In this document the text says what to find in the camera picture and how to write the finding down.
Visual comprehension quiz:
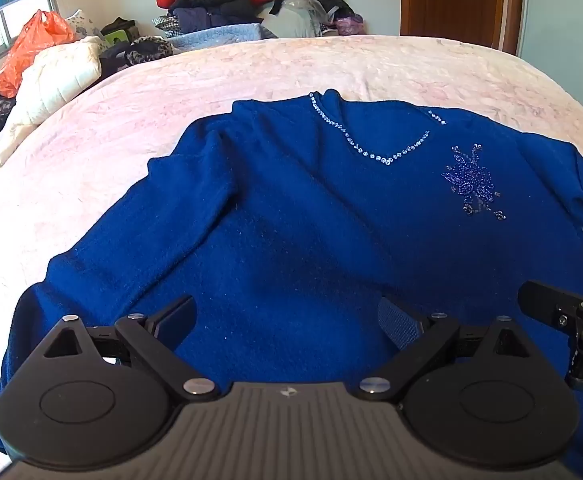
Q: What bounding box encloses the cream quilted jacket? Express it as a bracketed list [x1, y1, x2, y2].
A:
[0, 36, 104, 167]

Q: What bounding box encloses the purple bag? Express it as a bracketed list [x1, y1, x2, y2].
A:
[335, 14, 366, 36]

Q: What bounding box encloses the light blue towel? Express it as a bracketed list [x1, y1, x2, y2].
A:
[168, 23, 277, 53]

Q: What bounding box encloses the dark patterned garment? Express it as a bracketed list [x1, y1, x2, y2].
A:
[99, 36, 174, 78]

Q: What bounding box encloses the pink bed blanket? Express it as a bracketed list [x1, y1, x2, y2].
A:
[0, 34, 583, 480]

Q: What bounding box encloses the dark clothes pile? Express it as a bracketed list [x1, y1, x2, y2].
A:
[152, 0, 357, 38]

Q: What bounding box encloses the blue beaded sweater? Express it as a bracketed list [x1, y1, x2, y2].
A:
[0, 90, 583, 479]

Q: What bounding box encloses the orange plastic bag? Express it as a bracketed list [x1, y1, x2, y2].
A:
[0, 10, 76, 99]

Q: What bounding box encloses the brown wooden door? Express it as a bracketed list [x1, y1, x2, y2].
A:
[400, 0, 523, 55]

